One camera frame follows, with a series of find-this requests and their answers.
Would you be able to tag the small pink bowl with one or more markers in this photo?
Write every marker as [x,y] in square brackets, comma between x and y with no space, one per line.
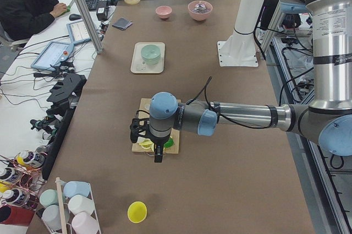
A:
[163,12]

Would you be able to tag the large pink bowl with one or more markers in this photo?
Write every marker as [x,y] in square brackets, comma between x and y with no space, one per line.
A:
[199,16]

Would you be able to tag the lemon slice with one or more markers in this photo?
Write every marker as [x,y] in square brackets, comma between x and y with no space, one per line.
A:
[147,144]

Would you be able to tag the green lime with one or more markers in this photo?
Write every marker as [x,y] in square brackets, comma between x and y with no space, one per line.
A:
[169,143]

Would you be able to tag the yellow plastic cup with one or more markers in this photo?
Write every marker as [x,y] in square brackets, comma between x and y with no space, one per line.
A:
[137,212]

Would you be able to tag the white cup on rack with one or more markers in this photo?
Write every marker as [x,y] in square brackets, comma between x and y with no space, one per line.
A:
[79,203]

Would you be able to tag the blue cup on rack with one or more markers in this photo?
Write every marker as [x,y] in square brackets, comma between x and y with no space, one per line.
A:
[73,188]

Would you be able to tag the cream rabbit tray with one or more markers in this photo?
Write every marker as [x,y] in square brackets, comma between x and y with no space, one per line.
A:
[137,64]

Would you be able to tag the pink cup on rack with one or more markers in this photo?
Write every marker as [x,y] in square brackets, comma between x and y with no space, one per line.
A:
[84,223]

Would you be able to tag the green stacked bowls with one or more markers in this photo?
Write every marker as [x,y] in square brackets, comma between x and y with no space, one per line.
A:
[150,54]

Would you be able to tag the wooden rack pole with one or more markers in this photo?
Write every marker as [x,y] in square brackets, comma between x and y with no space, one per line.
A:
[61,205]

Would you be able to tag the black tool holder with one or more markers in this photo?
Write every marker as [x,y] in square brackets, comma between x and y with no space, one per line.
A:
[66,93]

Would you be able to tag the mint cup on rack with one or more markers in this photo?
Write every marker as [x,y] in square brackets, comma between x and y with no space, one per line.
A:
[49,197]

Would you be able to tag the grey cup on rack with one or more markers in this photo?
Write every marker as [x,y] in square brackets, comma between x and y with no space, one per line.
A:
[51,216]

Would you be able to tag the yellow paint bottle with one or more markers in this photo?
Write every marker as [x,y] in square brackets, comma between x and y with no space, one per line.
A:
[31,159]

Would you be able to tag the grey folded cloth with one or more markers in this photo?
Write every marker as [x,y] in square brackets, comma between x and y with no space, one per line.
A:
[122,23]

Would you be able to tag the blue teach pendant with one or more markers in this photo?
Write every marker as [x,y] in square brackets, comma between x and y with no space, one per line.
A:
[53,55]

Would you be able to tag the black power adapter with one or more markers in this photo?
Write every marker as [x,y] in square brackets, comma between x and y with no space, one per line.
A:
[102,13]

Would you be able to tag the metal ice scoop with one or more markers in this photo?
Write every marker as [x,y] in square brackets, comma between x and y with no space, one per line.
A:
[200,8]

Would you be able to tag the black computer mouse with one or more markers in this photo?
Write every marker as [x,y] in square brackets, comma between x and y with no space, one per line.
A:
[73,17]

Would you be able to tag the person in black hoodie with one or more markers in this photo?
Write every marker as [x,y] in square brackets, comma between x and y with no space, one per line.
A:
[21,19]

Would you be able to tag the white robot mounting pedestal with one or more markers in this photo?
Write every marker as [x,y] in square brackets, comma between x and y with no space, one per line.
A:
[239,50]

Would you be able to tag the aluminium frame post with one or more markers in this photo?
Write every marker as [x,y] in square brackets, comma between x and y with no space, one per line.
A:
[91,29]

